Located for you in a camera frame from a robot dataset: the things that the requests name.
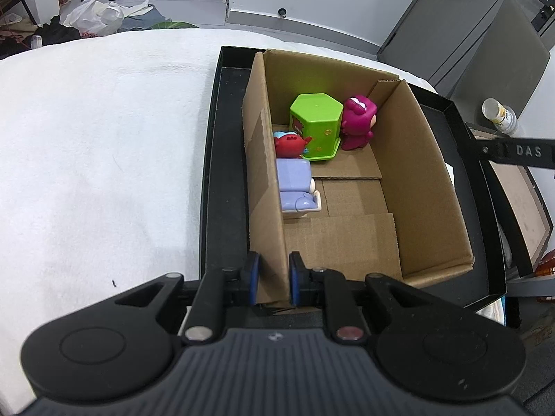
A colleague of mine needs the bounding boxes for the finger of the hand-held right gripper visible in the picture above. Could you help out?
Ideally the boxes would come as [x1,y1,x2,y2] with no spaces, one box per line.
[470,136,499,163]

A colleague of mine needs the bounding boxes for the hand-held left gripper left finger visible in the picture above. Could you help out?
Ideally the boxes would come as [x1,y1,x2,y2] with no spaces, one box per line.
[115,251,261,343]

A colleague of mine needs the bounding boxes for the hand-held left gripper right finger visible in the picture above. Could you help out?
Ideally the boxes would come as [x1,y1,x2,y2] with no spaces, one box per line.
[288,250,469,343]

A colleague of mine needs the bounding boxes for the cardboard box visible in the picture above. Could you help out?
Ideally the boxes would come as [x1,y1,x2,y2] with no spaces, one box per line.
[240,49,475,308]

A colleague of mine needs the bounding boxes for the black tray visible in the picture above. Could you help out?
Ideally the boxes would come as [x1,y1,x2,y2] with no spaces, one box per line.
[200,45,508,315]

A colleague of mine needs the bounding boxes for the lavender toy sofa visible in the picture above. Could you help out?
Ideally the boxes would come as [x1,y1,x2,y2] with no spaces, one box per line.
[276,157,322,218]

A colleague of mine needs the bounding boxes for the pink bear toy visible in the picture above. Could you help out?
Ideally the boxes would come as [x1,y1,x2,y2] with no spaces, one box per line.
[339,95,378,151]

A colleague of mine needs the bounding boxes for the red and brown toy figure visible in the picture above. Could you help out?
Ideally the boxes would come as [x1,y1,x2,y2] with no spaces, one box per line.
[273,131,313,159]

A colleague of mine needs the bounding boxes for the green hexagonal box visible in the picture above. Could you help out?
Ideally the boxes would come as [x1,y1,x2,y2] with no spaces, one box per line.
[289,93,344,162]

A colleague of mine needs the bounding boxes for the white-capped bottle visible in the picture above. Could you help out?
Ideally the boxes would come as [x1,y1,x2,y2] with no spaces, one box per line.
[482,97,519,136]

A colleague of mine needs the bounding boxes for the orange object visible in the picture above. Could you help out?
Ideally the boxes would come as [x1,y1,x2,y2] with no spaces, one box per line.
[535,249,555,278]

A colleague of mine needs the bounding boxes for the grey cabinet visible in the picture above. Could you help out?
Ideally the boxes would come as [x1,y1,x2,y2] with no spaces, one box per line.
[377,0,555,113]

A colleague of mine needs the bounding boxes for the green printed cushion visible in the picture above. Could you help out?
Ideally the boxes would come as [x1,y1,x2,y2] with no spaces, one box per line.
[154,19,200,31]

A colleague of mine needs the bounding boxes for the white and denim clothes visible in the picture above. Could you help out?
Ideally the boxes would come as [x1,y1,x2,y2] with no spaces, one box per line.
[115,2,168,31]

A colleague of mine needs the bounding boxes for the white plastic bag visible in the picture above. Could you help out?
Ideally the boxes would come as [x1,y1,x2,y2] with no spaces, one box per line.
[61,0,126,37]

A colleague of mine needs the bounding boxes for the pile of dark clothes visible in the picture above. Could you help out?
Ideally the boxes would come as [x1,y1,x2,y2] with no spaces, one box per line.
[0,15,81,59]

